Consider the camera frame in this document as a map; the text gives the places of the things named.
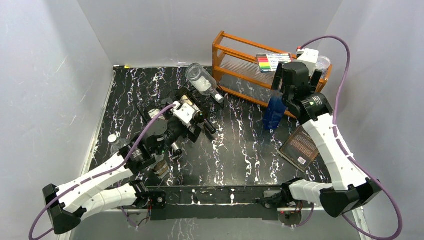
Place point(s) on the orange wooden shelf rack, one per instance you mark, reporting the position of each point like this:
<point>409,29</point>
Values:
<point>236,69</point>

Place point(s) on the clear plastic jar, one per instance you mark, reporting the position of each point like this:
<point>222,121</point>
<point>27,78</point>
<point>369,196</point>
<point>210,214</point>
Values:
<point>323,63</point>

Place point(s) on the coloured marker pen set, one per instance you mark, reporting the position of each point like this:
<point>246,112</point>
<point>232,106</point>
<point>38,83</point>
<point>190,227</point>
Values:
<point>269,62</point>

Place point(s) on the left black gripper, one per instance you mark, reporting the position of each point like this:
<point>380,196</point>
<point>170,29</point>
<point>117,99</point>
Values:
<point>193,135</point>

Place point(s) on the black wire wine rack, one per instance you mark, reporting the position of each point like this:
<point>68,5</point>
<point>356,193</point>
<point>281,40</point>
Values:
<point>167,102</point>

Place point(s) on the large clear glass bottle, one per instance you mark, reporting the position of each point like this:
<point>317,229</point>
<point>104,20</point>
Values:
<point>204,83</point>

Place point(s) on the round clear glass bottle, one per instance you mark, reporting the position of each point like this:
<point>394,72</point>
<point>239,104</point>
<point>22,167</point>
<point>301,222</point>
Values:
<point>116,143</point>

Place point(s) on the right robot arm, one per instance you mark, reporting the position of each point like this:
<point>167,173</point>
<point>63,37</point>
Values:
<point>350,187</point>

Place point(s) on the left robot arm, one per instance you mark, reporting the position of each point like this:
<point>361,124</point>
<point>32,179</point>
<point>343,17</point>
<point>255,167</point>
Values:
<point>69,204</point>

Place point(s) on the square clear liquor bottle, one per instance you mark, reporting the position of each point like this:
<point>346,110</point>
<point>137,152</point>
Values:
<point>160,167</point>

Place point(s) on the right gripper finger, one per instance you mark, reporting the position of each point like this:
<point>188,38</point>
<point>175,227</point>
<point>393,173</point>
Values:
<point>277,80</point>
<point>314,79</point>

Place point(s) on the dark olive wine bottle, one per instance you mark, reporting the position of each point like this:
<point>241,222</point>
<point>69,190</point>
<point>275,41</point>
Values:
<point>200,116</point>

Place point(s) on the brown book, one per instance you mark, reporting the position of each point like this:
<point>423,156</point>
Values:
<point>299,150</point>

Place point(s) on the blue glass bottle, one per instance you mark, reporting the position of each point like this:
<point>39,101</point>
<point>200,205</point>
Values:
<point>274,112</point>

